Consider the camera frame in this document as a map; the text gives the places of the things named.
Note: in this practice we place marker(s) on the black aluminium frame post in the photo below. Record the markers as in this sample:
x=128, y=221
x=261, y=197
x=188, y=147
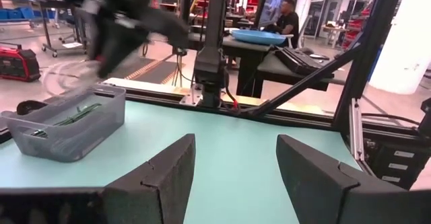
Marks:
x=367, y=49

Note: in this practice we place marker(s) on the red black generator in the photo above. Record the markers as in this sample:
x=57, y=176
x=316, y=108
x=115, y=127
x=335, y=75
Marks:
x=18, y=62

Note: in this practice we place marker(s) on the silver aluminium rail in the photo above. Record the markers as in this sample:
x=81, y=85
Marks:
x=356, y=130

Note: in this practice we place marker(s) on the red storage rack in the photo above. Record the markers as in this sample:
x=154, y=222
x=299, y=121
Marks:
x=252, y=2

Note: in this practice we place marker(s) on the large black monitor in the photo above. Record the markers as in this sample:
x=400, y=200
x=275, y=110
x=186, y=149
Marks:
x=274, y=2

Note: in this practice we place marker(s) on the black keyboard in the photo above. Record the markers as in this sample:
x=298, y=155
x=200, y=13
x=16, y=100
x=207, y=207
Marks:
x=299, y=61

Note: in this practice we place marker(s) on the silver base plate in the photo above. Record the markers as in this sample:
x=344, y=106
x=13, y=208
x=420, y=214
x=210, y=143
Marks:
x=188, y=98

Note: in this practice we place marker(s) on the person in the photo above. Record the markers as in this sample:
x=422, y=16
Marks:
x=289, y=24

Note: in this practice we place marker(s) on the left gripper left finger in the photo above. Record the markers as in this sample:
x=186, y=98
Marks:
x=161, y=190

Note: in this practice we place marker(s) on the black frame base beam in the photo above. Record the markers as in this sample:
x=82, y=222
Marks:
x=303, y=119

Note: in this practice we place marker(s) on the blue storage bin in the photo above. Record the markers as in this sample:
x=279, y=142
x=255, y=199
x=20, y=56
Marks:
x=15, y=14
x=28, y=13

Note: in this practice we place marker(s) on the black round disc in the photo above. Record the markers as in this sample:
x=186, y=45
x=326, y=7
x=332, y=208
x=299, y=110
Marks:
x=28, y=107

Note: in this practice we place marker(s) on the clear grey plastic bin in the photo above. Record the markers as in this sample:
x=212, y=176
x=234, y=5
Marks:
x=84, y=140

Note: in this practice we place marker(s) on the black diagonal frame brace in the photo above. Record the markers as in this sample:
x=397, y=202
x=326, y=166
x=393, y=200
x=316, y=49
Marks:
x=303, y=82

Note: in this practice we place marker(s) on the small white table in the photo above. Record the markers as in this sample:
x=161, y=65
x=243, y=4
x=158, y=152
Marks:
x=331, y=29

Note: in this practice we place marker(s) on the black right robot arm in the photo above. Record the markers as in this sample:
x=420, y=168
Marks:
x=212, y=66

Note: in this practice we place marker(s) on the black work table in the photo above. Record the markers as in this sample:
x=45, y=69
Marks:
x=249, y=59

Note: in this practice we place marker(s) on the black floor mat striped edge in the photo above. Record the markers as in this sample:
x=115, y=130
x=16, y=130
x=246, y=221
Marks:
x=158, y=71

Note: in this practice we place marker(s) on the light wooden base board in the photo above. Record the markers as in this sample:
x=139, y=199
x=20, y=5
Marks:
x=141, y=84

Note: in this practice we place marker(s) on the black box with white labels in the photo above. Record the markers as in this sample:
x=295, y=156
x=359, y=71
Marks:
x=377, y=163

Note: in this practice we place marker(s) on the black rolling cart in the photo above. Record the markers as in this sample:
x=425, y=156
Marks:
x=45, y=25

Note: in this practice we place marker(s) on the black jointed mount arm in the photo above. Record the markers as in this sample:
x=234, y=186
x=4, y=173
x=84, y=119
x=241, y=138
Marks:
x=426, y=116

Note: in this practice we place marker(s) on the blue round tray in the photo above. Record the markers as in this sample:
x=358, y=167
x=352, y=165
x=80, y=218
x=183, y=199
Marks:
x=257, y=37

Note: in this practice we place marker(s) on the red shelving unit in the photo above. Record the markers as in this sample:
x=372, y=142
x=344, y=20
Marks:
x=357, y=25

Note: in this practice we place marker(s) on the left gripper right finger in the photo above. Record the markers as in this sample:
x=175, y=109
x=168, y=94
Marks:
x=316, y=190

